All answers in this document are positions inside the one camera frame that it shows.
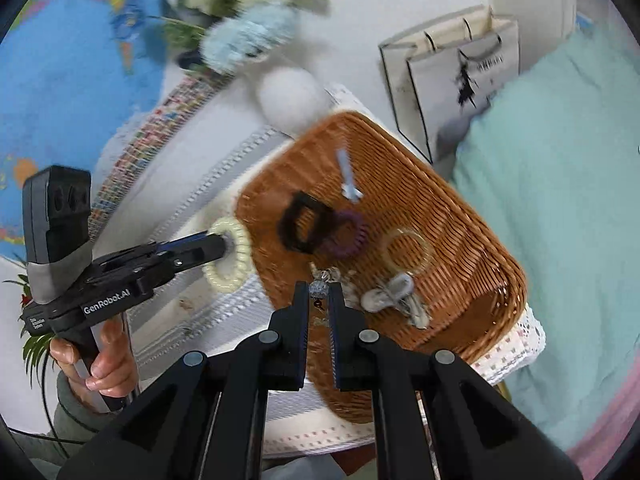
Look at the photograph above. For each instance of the silver hair clip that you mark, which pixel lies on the silver hair clip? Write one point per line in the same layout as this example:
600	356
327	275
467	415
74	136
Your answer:
400	285

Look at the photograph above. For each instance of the teal blanket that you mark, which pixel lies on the teal blanket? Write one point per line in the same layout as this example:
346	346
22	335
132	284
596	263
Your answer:
550	235

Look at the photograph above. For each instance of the white hair clip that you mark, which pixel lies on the white hair clip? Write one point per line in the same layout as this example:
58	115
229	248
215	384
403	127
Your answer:
372	301

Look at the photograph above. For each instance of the world map wall poster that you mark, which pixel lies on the world map wall poster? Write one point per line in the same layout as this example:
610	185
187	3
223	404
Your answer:
60	85

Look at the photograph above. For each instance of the pink cloth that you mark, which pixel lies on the pink cloth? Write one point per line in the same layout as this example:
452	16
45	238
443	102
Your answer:
610	430

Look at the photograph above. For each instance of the black hair claw clip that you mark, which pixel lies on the black hair claw clip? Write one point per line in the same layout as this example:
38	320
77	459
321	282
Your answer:
287	230

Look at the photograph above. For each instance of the striped woven mat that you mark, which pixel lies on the striped woven mat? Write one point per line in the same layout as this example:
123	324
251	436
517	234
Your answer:
220	320

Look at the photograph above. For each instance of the white paper shopping bag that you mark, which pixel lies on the white paper shopping bag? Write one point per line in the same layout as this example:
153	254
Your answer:
395	75

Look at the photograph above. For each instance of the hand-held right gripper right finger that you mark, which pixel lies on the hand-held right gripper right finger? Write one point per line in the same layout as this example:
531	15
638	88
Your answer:
334	315

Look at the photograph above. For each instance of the green potted plant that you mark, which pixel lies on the green potted plant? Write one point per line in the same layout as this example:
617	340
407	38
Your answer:
35	347

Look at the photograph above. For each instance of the artificial flower bouquet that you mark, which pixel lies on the artificial flower bouquet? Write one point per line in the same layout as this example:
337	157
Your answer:
250	35

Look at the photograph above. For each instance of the person's left hand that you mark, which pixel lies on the person's left hand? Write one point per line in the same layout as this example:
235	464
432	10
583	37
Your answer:
117	365

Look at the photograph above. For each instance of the brown wicker basket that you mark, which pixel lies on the brown wicker basket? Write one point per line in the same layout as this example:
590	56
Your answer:
450	260

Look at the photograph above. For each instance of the person's left forearm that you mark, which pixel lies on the person's left forearm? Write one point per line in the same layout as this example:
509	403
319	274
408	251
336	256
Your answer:
75	420

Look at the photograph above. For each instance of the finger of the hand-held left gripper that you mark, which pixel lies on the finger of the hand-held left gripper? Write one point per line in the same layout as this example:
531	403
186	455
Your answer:
182	243
200	256

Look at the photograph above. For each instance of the white paper bag black print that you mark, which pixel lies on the white paper bag black print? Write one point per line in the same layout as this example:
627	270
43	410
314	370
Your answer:
440	90

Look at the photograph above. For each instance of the light blue hair clip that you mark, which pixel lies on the light blue hair clip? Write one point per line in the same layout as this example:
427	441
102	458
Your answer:
347	175

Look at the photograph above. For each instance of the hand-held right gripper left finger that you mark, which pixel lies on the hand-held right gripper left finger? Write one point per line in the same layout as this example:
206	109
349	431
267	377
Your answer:
302	310

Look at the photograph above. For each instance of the white ribbed vase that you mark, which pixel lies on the white ribbed vase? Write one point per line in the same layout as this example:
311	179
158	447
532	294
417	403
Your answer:
290	100

